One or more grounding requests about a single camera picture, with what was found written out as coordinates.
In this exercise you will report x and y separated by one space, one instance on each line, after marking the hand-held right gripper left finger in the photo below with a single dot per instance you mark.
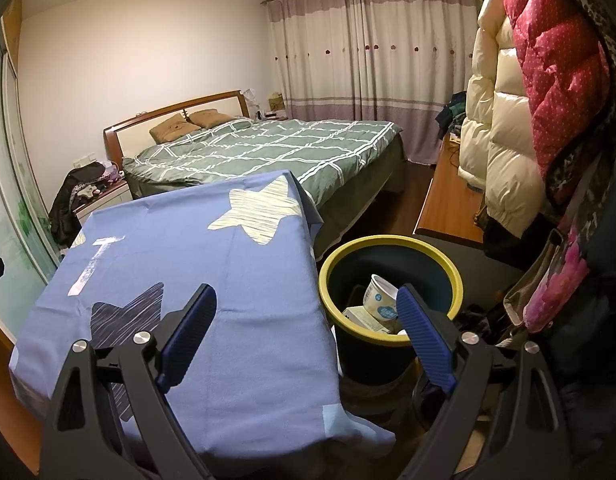
187 340

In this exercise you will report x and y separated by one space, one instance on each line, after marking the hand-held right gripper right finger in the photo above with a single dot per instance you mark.
425 345

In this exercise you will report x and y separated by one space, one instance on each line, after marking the white paper bowl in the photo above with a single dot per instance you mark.
380 297

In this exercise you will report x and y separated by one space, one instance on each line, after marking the small white carton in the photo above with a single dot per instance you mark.
360 316

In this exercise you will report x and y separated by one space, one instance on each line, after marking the yellow rimmed dark waste bin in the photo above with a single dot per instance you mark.
345 270

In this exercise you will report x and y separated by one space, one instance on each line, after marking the blue star print tablecloth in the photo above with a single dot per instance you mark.
237 285

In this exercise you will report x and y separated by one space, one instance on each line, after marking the glass sliding door wardrobe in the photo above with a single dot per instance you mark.
12 185

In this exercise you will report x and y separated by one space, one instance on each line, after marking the long white tape strip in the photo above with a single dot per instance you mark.
86 270

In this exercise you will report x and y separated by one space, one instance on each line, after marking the dark jacket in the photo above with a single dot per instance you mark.
62 205

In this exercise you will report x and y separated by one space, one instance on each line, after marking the short white tape strip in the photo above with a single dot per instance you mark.
110 240

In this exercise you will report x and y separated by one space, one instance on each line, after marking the white nightstand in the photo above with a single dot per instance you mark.
105 200

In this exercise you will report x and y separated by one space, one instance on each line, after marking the pink floral bag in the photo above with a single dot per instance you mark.
558 285

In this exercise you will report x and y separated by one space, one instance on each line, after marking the wooden desk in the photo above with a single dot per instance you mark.
448 200

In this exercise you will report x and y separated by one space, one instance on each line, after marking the wooden bed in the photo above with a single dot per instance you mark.
132 135

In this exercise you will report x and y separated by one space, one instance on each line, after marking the green plaid duvet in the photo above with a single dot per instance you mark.
268 150

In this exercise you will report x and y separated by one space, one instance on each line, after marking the brown pillow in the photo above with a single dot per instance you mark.
168 129
210 117

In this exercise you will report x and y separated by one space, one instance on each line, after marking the cream puffer jacket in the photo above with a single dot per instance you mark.
503 135

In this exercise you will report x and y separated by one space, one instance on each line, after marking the pile of dark clothes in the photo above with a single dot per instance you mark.
453 112

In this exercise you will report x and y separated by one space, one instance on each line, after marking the pink and white curtain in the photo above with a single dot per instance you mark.
373 60

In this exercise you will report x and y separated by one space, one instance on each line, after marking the red dotted puffer jacket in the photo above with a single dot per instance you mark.
558 70

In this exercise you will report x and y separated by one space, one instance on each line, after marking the white wall socket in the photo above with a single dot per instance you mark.
83 163

